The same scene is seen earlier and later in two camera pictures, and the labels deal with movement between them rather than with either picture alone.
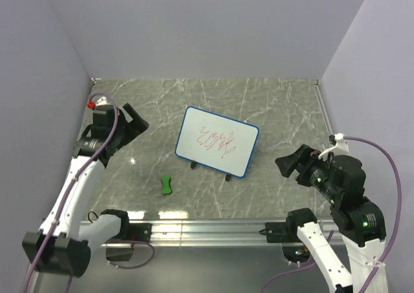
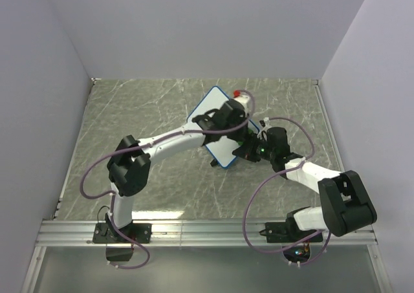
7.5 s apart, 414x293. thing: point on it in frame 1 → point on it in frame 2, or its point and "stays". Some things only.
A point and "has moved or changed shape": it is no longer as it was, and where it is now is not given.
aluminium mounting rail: (215, 233) stays
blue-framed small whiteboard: (217, 141) has moved or changed shape
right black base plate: (277, 232) stays
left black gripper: (137, 123) → (239, 137)
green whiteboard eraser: (166, 187) → (250, 132)
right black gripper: (308, 156) → (244, 151)
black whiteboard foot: (193, 164) → (213, 163)
